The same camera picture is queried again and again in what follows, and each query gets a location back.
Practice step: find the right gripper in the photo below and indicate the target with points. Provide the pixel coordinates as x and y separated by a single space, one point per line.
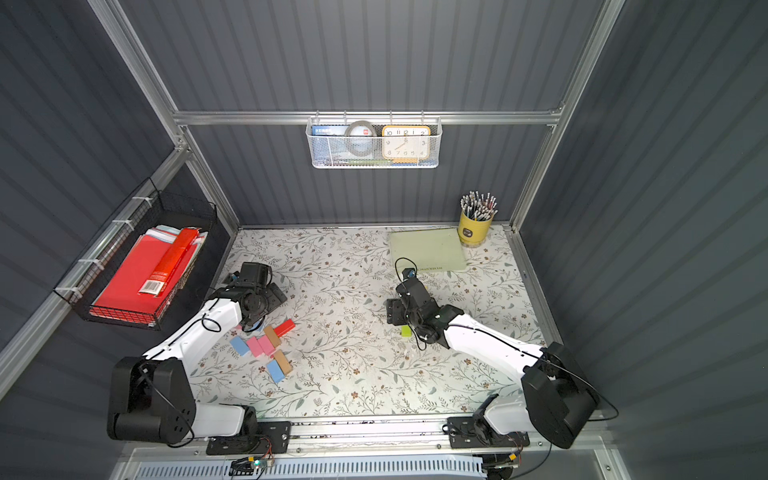
395 311

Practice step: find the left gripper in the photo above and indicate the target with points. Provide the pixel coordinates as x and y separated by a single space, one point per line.
273 294

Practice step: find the red block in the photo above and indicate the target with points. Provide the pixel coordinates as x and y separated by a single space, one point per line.
284 328

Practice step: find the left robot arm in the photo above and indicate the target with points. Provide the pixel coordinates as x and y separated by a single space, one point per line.
151 399

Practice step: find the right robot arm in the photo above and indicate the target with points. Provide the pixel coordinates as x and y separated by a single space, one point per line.
558 399

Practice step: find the tan block middle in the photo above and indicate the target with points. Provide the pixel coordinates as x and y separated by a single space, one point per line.
272 336

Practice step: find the tan block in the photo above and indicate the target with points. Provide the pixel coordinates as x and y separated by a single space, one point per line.
283 363
272 336

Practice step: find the pink block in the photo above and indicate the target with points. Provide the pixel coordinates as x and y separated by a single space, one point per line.
255 347
266 345

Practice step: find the pale green workspace book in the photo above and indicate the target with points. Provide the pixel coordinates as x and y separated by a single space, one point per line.
429 250

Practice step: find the blue block front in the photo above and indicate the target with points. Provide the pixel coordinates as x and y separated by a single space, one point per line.
275 371

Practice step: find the tan block front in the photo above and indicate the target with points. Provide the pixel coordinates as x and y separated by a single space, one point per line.
283 363

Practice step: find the red long box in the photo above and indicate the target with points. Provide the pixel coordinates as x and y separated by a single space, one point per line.
160 276

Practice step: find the red folder stack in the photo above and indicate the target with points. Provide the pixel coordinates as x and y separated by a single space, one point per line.
121 300

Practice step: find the yellow pen cup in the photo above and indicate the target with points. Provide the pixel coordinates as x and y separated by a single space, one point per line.
477 211

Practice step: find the yellow square clock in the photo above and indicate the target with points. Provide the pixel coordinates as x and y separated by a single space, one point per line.
406 144

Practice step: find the green circuit board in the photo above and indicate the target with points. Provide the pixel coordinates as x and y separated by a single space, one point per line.
250 467

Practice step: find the grey tape roll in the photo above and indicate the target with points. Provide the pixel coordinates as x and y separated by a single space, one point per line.
359 138

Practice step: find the black wire side basket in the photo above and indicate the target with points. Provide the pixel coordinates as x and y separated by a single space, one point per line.
91 273

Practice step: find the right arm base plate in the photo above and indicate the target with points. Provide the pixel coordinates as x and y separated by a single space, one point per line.
467 432

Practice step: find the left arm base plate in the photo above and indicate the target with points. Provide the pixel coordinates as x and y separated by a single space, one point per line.
256 439

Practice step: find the white wire wall basket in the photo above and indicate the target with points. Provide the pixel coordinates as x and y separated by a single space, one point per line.
327 148

